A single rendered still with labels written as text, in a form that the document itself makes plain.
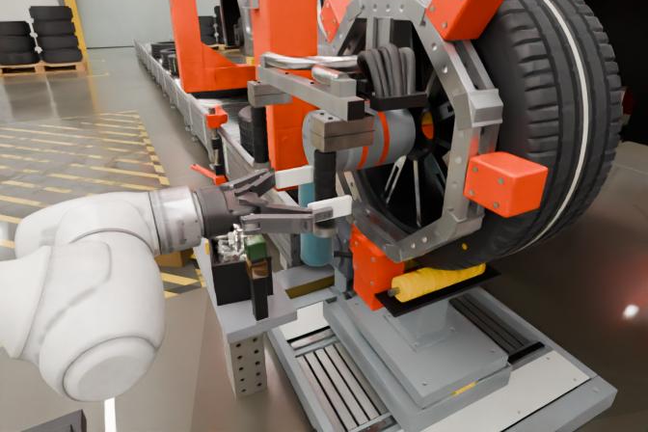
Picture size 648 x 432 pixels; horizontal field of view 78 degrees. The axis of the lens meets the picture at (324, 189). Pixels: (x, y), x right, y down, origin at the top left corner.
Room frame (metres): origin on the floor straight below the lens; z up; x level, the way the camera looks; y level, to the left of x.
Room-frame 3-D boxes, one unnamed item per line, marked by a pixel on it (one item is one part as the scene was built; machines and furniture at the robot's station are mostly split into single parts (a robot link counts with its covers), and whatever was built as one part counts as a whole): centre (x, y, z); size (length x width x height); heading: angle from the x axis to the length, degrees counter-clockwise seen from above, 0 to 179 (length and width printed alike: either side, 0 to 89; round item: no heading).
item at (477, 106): (0.86, -0.14, 0.85); 0.54 x 0.07 x 0.54; 26
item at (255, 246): (0.72, 0.15, 0.64); 0.04 x 0.04 x 0.04; 26
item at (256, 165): (0.91, 0.15, 0.83); 0.04 x 0.04 x 0.16
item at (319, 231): (0.60, 0.00, 0.83); 0.04 x 0.04 x 0.16
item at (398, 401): (0.98, -0.27, 0.13); 0.50 x 0.36 x 0.10; 26
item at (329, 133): (0.62, -0.03, 0.93); 0.09 x 0.05 x 0.05; 116
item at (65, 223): (0.44, 0.30, 0.83); 0.16 x 0.13 x 0.11; 116
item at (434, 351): (0.94, -0.29, 0.32); 0.40 x 0.30 x 0.28; 26
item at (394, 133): (0.83, -0.07, 0.85); 0.21 x 0.14 x 0.14; 116
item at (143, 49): (7.75, 2.82, 0.20); 6.81 x 0.86 x 0.39; 26
